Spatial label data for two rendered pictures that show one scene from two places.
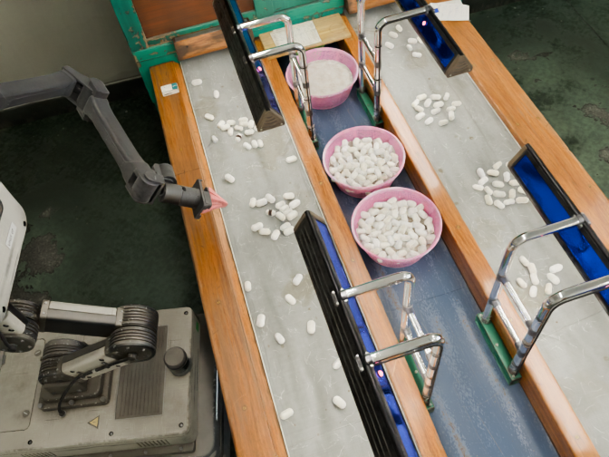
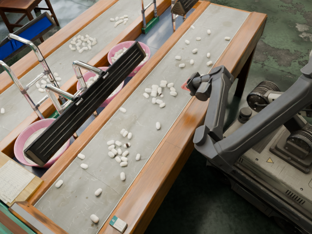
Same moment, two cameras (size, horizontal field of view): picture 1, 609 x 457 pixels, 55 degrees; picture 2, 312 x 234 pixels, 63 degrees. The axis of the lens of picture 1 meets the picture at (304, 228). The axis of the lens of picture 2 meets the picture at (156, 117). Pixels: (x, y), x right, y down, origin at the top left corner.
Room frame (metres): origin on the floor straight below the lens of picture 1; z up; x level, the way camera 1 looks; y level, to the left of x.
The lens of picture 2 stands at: (1.77, 0.74, 1.77)
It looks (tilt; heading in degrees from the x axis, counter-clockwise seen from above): 52 degrees down; 226
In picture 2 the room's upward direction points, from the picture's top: 7 degrees counter-clockwise
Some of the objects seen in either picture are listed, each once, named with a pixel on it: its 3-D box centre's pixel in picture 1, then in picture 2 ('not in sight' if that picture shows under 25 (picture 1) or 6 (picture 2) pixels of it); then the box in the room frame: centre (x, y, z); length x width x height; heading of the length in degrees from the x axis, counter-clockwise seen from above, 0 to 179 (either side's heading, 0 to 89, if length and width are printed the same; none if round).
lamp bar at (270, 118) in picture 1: (244, 51); (92, 94); (1.46, 0.09, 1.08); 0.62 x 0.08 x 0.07; 9
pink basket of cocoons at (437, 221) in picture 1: (395, 231); (130, 60); (0.96, -0.27, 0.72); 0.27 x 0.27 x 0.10
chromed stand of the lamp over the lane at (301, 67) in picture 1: (277, 90); (90, 114); (1.47, 0.01, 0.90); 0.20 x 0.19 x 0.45; 9
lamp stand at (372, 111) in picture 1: (391, 57); (29, 84); (1.53, -0.38, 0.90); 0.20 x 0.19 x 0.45; 9
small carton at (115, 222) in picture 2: (169, 89); (118, 224); (1.71, 0.40, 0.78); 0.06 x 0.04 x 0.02; 99
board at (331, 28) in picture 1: (304, 35); (5, 177); (1.89, -0.12, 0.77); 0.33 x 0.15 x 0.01; 99
